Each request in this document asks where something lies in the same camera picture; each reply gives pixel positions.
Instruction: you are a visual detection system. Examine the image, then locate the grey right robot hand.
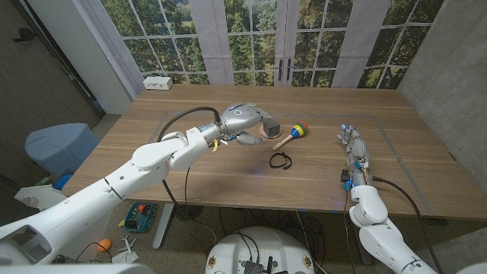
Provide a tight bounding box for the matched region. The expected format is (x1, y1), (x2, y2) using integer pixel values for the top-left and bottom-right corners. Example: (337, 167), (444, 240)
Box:
(336, 123), (372, 186)

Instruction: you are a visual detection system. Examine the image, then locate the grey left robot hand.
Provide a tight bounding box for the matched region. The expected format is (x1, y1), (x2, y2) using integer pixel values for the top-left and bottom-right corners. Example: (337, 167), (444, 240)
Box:
(218, 102), (273, 148)

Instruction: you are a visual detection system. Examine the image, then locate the black velcro strap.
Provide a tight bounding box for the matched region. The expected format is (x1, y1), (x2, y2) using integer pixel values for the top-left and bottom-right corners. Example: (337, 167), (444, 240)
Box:
(269, 151), (293, 170)

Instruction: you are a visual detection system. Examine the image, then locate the colourful wooden maraca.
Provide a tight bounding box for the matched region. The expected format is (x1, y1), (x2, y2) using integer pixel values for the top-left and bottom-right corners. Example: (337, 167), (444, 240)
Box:
(272, 121), (309, 151)

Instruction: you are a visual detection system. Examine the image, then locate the round wooden coaster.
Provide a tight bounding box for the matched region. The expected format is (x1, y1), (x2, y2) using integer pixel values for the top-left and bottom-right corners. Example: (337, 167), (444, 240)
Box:
(259, 125), (283, 139)

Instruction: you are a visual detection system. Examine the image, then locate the small grey cube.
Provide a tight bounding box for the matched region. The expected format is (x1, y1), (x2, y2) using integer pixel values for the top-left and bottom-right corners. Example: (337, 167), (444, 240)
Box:
(262, 118), (282, 138)

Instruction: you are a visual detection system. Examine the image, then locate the printed window backdrop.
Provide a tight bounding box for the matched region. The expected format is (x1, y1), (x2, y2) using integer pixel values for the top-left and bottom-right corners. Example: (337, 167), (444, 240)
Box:
(78, 0), (446, 91)

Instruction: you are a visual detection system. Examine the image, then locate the white power box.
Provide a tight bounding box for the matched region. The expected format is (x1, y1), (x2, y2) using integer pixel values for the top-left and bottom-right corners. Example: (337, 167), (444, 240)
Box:
(142, 75), (173, 91)

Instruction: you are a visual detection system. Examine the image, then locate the grey table leg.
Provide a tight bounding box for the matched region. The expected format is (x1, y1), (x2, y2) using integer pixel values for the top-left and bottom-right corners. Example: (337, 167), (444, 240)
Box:
(348, 218), (374, 266)

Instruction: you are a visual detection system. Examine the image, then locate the black round floor fan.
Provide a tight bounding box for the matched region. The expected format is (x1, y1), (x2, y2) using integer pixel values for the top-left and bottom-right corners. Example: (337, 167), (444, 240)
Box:
(173, 204), (205, 222)

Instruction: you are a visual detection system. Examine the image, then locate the white table leg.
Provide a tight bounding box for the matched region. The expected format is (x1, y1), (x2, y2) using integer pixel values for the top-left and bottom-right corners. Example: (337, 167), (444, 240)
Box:
(151, 203), (176, 251)

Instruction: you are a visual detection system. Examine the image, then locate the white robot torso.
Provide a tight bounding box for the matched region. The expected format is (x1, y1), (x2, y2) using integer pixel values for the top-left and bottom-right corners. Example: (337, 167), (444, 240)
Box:
(205, 226), (316, 274)

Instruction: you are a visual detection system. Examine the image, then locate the blue plastic basket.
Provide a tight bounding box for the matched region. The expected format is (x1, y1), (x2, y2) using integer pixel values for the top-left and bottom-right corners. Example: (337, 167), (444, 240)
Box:
(123, 201), (156, 234)

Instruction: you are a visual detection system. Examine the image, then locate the white toy airplane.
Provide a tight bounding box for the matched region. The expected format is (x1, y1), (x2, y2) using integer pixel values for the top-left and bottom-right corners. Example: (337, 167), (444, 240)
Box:
(112, 234), (140, 265)

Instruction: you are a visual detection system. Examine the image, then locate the blue-grey stool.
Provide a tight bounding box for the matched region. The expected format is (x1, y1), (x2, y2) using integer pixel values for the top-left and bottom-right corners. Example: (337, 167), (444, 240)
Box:
(24, 122), (100, 179)

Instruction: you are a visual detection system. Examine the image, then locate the blue bin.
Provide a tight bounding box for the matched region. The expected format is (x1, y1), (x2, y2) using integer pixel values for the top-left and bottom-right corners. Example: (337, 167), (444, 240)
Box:
(52, 173), (74, 191)

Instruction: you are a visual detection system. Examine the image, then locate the white floor platform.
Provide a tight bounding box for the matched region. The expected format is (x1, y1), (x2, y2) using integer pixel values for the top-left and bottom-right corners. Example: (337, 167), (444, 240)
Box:
(14, 185), (64, 212)

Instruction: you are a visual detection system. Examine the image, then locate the person's dark trouser leg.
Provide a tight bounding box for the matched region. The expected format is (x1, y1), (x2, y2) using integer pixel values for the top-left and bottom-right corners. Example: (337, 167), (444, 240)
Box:
(0, 184), (30, 228)

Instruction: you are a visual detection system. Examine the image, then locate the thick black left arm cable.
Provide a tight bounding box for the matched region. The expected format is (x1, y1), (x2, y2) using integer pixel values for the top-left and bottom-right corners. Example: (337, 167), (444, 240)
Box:
(157, 106), (222, 209)

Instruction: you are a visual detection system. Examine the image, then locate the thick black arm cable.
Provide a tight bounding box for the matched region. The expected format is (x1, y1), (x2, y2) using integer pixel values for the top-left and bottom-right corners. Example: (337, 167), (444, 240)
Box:
(372, 176), (446, 274)
(157, 106), (222, 209)

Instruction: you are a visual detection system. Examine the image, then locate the thin black right camera cable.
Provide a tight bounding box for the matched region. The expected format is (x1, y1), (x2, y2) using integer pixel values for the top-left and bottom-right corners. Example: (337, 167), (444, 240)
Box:
(343, 190), (358, 274)

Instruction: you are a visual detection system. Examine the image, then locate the thin black camera cable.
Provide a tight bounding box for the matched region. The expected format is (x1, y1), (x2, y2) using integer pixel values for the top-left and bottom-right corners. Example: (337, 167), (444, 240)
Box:
(183, 167), (218, 247)
(343, 190), (358, 274)

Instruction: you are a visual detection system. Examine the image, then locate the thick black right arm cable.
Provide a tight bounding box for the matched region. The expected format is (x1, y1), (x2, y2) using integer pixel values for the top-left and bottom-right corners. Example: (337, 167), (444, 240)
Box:
(372, 176), (446, 274)

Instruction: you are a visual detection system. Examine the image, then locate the thin black left camera cable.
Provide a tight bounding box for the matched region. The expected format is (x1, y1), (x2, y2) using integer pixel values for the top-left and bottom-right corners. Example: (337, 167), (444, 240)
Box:
(183, 167), (218, 247)

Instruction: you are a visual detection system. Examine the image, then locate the black door handle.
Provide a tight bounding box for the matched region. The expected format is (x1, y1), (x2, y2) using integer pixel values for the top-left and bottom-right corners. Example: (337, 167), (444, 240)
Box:
(12, 27), (38, 43)

